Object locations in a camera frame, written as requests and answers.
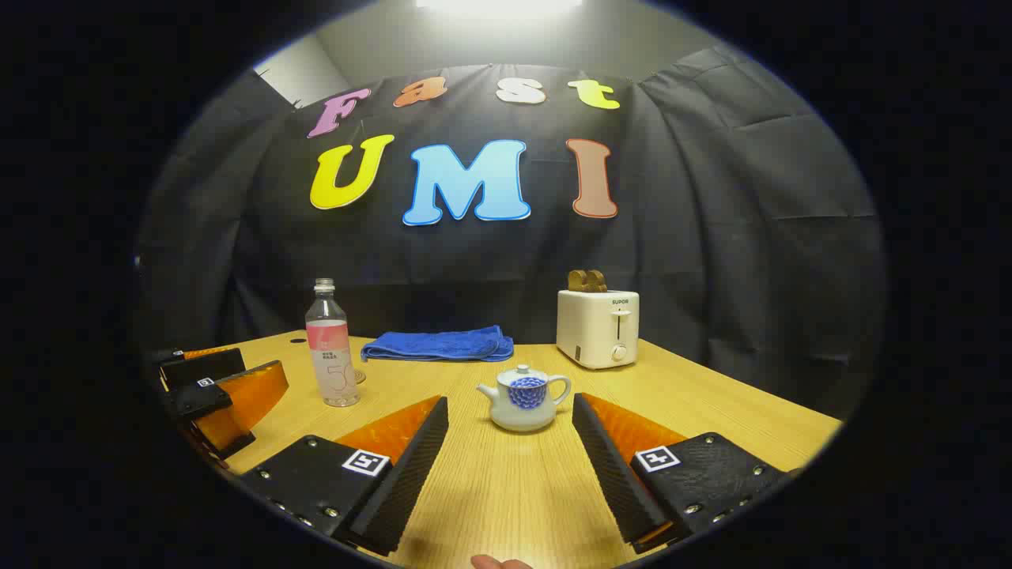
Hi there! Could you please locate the ceiling light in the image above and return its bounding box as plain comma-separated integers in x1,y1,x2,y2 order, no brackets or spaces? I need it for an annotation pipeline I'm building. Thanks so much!
415,0,586,15

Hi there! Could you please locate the blue folded towel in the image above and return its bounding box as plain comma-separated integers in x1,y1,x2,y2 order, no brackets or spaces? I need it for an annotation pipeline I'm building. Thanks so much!
361,325,515,364

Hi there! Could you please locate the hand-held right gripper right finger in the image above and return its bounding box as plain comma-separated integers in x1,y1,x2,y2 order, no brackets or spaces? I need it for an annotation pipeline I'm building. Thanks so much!
572,393,803,554

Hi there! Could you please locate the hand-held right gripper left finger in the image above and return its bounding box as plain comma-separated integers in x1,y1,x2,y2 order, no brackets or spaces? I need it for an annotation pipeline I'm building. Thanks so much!
237,395,450,556

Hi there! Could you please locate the white teacup lid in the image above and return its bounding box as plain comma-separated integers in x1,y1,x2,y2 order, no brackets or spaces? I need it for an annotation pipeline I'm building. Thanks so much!
497,364,549,388

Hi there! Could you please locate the white blue-patterned teacup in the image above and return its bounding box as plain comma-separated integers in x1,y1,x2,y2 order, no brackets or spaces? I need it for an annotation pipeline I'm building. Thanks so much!
476,371,572,432

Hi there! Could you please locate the cream toaster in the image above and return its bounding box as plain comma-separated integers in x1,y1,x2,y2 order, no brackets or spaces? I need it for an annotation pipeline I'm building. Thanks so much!
556,288,640,371

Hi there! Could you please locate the clear pink-label water bottle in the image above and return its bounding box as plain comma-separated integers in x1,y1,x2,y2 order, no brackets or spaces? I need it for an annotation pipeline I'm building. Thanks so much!
305,278,362,408

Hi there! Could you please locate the black backdrop cloth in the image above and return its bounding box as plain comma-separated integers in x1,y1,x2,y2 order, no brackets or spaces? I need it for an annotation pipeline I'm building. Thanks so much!
134,46,885,420

